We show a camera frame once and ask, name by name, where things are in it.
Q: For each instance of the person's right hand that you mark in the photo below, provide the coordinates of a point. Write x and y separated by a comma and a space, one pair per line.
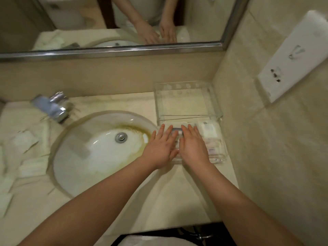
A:
193, 151

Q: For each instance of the person's left hand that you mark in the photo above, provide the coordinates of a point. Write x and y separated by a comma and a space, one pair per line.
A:
160, 151

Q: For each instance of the person's right little finger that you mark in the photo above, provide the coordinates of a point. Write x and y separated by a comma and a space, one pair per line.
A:
203, 142

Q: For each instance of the person's left middle finger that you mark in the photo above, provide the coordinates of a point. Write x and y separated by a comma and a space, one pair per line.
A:
169, 133

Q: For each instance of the person's left little finger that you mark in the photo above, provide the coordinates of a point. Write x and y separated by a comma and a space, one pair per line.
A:
153, 137

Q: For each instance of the person's right middle finger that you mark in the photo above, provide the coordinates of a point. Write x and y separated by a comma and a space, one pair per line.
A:
191, 131

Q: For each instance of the person's left thumb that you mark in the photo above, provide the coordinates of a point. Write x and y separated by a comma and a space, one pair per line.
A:
175, 152

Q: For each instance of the person's right thumb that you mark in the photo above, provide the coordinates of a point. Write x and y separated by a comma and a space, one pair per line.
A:
180, 146

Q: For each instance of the person's left forearm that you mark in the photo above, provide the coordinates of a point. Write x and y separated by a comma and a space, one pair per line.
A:
97, 204

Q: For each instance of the person's right forearm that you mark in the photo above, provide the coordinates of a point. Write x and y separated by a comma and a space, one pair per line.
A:
238, 204

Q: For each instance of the small grey toiletry packet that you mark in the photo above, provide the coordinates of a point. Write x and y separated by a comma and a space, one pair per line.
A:
176, 130

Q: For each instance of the pink striped toiletry packet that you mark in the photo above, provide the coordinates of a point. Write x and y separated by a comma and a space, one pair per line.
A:
214, 147

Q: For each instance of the white toiletry packet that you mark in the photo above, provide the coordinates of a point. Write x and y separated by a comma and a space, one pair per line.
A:
210, 129

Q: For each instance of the clear acrylic tray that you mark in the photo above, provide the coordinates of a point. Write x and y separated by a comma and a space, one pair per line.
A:
184, 102

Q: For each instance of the chrome sink drain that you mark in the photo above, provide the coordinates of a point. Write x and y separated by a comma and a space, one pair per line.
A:
121, 137

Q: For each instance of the white ceramic sink basin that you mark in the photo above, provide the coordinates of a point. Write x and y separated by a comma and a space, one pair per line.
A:
102, 156

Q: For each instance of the chrome drain pipe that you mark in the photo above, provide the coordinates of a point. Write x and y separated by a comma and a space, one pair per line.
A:
202, 234

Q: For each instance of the white bin under counter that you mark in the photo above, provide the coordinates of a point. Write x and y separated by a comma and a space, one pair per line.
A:
156, 241

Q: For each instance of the chrome faucet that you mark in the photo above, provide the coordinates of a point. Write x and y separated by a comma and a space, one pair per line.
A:
55, 106

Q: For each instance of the crumpled white towel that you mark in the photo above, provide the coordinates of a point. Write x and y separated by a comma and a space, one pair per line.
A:
23, 153

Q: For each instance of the metal-framed wall mirror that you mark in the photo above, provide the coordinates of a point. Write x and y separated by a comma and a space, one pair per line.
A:
123, 49

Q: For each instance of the white wall socket plate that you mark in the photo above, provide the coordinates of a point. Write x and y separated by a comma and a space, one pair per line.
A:
292, 58

